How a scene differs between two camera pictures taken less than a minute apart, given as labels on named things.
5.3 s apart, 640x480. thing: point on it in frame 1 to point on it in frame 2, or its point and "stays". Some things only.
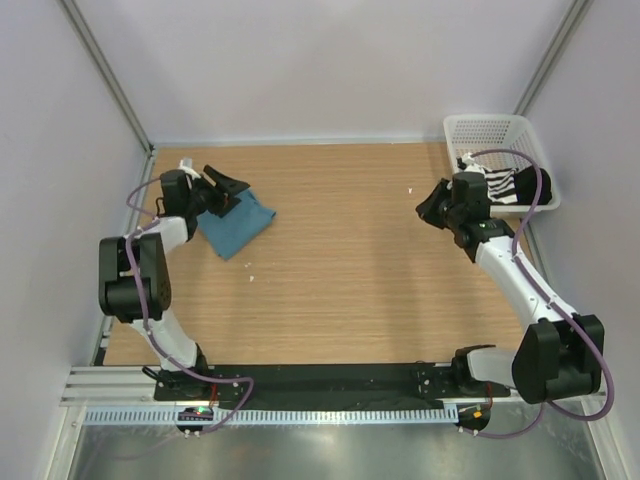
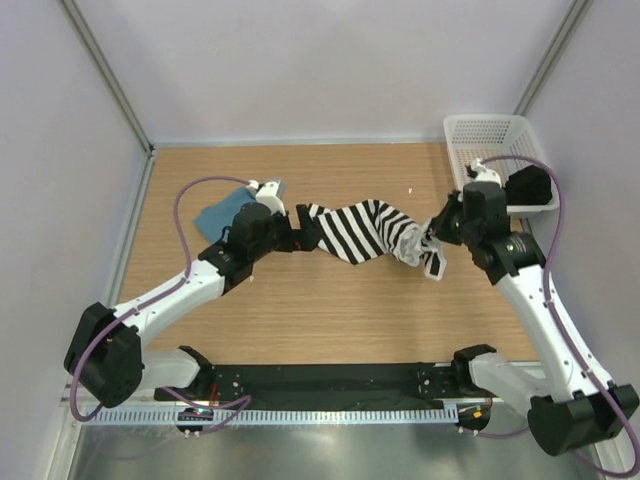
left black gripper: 225,184 to 298,240
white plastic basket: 468,135 stays
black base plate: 326,385 stays
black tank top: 525,185 stays
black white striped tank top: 501,185 to 360,231
